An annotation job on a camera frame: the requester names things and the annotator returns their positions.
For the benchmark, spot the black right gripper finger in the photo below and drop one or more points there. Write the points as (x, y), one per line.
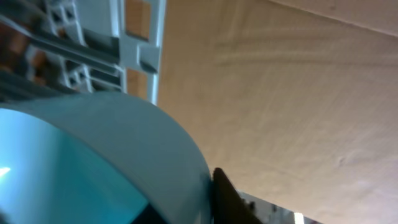
(227, 206)

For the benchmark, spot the light blue bowl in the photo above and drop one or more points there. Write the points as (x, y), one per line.
(99, 158)

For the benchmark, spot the grey dishwasher rack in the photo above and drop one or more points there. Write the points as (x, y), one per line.
(49, 48)

